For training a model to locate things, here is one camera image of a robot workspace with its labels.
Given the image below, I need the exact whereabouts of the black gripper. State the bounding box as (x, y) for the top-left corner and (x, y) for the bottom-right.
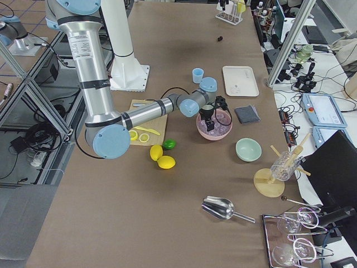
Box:
(199, 104), (215, 131)

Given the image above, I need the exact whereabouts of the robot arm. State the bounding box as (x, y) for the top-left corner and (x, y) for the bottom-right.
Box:
(1, 16), (42, 56)
(45, 1), (217, 159)

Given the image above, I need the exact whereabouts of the pink bowl of ice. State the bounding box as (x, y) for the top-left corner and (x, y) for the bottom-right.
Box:
(196, 109), (233, 141)

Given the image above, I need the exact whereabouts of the light blue plastic cup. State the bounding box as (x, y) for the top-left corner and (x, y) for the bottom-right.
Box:
(192, 68), (204, 84)

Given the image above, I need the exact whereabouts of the wooden cup rack stand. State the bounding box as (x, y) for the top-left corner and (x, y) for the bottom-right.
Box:
(254, 133), (311, 198)

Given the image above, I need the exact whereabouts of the steel ice scoop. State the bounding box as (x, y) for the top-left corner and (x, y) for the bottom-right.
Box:
(201, 196), (255, 223)

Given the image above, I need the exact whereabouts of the grey folded cloth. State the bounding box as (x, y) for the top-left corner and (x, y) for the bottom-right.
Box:
(234, 105), (260, 124)

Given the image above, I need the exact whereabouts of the green lime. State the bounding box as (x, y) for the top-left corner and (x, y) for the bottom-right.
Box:
(162, 139), (176, 150)

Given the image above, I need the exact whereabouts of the mint green bowl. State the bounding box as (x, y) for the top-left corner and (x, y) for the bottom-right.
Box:
(235, 138), (262, 162)

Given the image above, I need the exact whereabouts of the cream rabbit serving tray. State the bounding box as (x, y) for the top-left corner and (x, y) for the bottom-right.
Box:
(222, 66), (259, 97)

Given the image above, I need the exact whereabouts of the yellow plastic knife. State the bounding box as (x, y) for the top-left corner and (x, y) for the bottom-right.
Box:
(133, 126), (161, 136)

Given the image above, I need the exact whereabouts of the yellow lemon lower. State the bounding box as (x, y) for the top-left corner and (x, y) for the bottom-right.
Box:
(157, 155), (176, 169)

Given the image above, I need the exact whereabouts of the yellow lemon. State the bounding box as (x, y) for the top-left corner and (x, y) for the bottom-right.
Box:
(149, 145), (163, 161)
(157, 155), (176, 169)

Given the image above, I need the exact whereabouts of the yellow lemon upper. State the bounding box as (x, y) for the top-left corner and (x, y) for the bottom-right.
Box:
(149, 145), (163, 161)

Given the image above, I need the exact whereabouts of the bamboo cutting board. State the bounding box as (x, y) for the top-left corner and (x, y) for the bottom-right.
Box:
(131, 115), (167, 146)

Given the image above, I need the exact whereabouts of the lemon slice lower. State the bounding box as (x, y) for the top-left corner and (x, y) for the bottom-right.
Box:
(138, 133), (150, 143)

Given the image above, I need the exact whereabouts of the lemon slice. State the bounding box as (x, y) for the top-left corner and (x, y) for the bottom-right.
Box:
(138, 133), (150, 143)
(129, 130), (139, 141)

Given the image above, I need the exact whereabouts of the lemon slice upper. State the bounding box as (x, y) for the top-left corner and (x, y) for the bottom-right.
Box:
(129, 130), (139, 141)

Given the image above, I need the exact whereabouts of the clear glass mug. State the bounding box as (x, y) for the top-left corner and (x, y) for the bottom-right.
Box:
(270, 151), (302, 181)

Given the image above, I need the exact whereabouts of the blue teach pendant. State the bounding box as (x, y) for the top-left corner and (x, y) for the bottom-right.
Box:
(301, 93), (348, 128)

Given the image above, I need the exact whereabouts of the black monitor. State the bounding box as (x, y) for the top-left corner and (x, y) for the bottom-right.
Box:
(302, 130), (356, 208)

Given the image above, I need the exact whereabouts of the wine glass far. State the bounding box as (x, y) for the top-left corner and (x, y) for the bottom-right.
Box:
(277, 207), (319, 234)

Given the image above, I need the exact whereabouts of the wine glass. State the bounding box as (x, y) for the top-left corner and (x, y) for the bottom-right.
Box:
(272, 238), (317, 267)
(277, 207), (319, 234)

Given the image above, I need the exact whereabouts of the wine glass near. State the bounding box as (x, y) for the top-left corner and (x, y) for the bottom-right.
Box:
(272, 238), (317, 267)

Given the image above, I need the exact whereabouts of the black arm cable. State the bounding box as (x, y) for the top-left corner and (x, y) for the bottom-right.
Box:
(74, 87), (232, 160)

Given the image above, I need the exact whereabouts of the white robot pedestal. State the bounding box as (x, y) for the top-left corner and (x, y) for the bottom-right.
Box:
(100, 0), (149, 92)

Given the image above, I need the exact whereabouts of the white wire rack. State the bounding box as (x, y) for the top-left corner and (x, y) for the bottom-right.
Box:
(215, 0), (246, 26)

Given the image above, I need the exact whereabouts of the black frame tray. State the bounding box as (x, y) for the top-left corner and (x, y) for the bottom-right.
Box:
(262, 214), (334, 267)

